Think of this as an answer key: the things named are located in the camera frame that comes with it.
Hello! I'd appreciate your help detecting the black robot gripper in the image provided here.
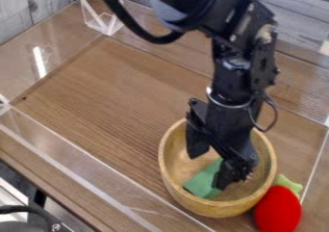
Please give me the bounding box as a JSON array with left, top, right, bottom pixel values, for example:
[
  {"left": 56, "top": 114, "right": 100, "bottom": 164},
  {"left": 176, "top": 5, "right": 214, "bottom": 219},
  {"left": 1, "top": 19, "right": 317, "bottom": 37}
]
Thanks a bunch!
[{"left": 184, "top": 87, "right": 261, "bottom": 191}]

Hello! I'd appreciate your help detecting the green rectangular block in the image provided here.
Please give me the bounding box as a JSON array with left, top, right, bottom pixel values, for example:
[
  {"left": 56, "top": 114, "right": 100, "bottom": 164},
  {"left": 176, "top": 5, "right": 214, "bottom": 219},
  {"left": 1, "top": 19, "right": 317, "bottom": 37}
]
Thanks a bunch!
[{"left": 182, "top": 158, "right": 222, "bottom": 199}]

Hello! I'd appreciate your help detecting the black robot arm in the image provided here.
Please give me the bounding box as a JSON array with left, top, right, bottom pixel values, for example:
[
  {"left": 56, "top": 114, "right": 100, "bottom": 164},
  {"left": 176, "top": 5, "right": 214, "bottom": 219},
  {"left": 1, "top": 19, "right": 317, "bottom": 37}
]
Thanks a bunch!
[{"left": 148, "top": 0, "right": 279, "bottom": 190}]

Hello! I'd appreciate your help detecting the brown wooden bowl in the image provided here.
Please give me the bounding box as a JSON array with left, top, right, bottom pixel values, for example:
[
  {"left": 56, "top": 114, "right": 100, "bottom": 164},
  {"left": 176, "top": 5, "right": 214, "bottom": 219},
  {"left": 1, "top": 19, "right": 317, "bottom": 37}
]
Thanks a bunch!
[{"left": 158, "top": 118, "right": 278, "bottom": 219}]

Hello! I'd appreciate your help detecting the red plush strawberry toy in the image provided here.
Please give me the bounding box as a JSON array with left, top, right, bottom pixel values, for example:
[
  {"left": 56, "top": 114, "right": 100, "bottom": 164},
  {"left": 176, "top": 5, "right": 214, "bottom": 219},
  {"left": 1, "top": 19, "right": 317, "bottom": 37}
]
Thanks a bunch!
[{"left": 253, "top": 174, "right": 303, "bottom": 232}]

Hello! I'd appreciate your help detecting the clear acrylic tray wall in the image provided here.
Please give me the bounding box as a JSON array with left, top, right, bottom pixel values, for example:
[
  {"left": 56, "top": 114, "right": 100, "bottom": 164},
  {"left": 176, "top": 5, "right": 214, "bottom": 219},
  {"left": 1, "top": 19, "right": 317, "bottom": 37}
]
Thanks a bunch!
[{"left": 0, "top": 94, "right": 214, "bottom": 232}]

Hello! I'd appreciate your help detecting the clear acrylic corner bracket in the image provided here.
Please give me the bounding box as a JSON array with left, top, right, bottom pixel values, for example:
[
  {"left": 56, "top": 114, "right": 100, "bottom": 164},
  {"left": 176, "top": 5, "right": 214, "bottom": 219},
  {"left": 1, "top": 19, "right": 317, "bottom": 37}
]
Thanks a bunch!
[{"left": 80, "top": 0, "right": 123, "bottom": 37}]

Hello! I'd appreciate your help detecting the black cable on floor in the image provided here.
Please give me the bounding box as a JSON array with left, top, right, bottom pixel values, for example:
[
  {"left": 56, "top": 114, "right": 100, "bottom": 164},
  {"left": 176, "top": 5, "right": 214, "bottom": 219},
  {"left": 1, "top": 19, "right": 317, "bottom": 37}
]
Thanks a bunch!
[{"left": 0, "top": 205, "right": 56, "bottom": 232}]

